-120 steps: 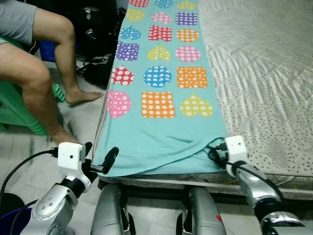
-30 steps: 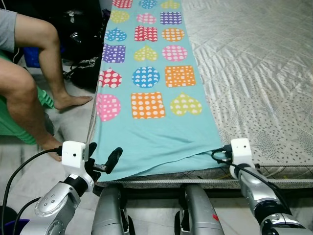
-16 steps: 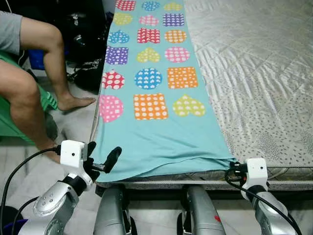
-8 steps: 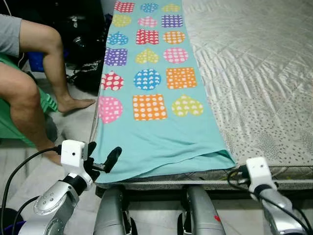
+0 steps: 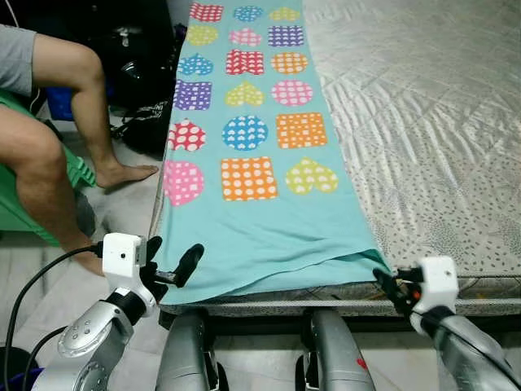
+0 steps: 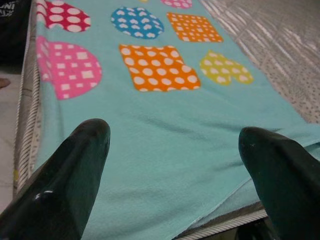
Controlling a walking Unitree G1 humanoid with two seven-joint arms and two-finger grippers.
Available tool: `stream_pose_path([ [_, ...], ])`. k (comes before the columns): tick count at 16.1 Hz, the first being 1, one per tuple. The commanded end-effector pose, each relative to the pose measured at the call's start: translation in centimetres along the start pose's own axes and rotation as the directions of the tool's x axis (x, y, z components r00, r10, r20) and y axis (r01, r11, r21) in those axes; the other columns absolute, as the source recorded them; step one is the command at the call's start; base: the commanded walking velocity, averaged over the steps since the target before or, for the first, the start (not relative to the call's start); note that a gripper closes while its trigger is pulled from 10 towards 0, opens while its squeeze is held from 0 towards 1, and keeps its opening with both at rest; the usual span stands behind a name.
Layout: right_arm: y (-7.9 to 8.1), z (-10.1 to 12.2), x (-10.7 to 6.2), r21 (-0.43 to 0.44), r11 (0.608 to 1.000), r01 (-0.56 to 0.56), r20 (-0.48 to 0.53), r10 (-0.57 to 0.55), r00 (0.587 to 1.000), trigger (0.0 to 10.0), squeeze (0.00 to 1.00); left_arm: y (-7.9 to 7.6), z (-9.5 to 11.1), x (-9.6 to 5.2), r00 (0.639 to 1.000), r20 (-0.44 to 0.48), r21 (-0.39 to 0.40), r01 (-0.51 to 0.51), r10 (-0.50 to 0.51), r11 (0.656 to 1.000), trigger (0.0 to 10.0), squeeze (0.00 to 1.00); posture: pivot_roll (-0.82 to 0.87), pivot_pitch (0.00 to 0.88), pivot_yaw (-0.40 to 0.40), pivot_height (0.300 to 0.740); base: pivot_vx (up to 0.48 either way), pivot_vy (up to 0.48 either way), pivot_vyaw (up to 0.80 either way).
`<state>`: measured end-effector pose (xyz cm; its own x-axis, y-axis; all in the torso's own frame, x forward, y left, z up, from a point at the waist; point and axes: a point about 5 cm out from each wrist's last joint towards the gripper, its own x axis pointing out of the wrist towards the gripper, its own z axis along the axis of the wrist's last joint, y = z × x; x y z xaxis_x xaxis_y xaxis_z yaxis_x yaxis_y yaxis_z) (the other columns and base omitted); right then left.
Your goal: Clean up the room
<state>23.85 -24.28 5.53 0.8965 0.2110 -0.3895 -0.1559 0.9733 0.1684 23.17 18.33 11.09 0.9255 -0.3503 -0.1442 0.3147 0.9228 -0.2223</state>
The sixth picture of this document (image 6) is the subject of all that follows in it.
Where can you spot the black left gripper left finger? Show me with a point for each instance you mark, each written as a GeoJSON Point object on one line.
{"type": "Point", "coordinates": [57, 195]}

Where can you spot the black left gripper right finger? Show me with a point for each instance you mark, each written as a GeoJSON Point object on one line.
{"type": "Point", "coordinates": [287, 187]}

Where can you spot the turquoise blanket with colourful shapes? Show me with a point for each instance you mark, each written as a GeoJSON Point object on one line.
{"type": "Point", "coordinates": [162, 137]}

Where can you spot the white quilted mattress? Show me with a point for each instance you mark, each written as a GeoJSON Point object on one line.
{"type": "Point", "coordinates": [287, 50]}

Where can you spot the large black bag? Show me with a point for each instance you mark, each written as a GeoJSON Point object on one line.
{"type": "Point", "coordinates": [12, 30]}

